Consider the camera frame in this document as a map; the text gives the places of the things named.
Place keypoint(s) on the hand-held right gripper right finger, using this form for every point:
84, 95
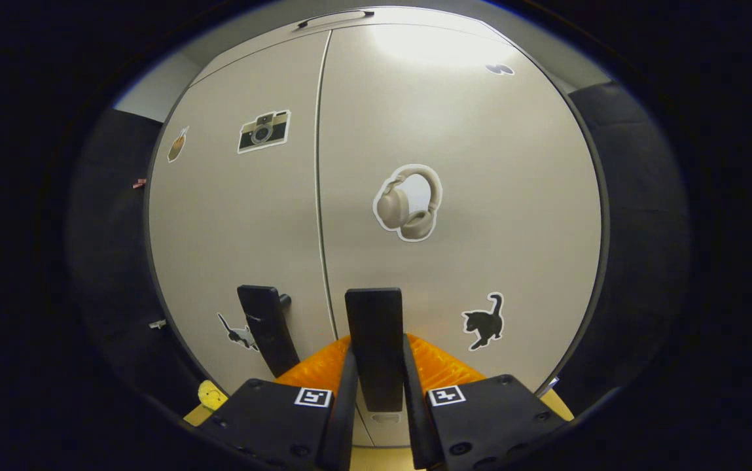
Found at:
415, 418

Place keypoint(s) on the white double-door shoe cabinet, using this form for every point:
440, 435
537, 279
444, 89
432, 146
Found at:
415, 16

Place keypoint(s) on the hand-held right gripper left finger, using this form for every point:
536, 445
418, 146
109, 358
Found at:
340, 418

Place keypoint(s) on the white clip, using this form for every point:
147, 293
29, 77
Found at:
158, 323

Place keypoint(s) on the yellow plush toy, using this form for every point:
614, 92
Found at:
211, 394

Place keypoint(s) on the white shoe cabinet door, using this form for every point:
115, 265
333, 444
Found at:
232, 216
480, 163

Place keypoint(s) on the small blue white box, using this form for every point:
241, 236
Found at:
548, 386

